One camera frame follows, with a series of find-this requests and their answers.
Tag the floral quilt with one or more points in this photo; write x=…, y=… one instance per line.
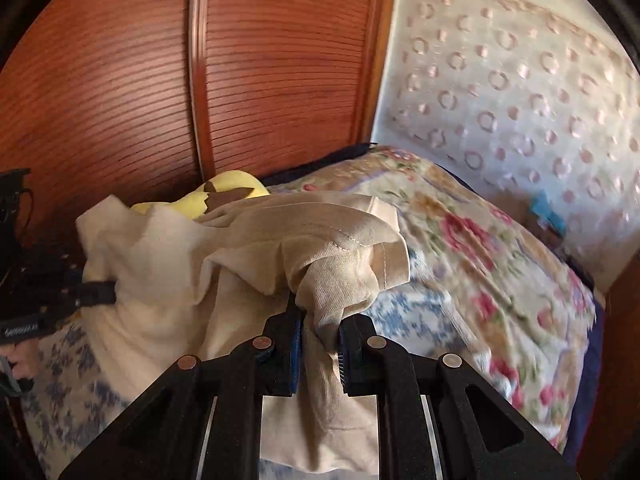
x=475, y=260

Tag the teal box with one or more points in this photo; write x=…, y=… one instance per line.
x=547, y=212

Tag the navy blue blanket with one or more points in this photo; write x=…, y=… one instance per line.
x=590, y=360

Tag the person's left hand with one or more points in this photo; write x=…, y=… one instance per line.
x=22, y=360

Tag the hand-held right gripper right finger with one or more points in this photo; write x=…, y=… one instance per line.
x=350, y=355

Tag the sheer circle-patterned curtain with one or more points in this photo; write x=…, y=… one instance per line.
x=500, y=85

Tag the yellow plush toy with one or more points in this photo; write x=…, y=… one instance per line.
x=235, y=185

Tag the beige printed T-shirt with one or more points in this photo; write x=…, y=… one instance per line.
x=175, y=285

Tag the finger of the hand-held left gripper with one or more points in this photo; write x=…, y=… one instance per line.
x=97, y=292

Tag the bed with floral sheet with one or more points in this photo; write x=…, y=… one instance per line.
x=400, y=310

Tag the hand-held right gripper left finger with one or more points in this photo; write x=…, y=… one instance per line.
x=295, y=360

